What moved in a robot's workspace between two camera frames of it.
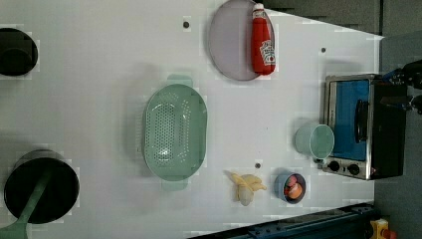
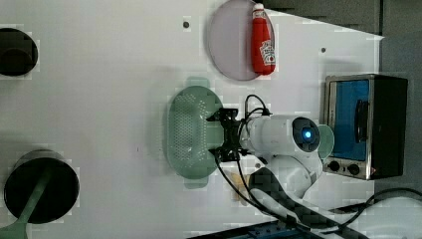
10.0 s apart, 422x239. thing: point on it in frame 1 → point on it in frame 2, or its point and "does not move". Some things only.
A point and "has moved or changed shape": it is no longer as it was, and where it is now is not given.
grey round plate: [230, 40] does not move
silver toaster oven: [367, 119] does not move
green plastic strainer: [175, 131] has moved or changed shape
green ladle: [18, 230] does not move
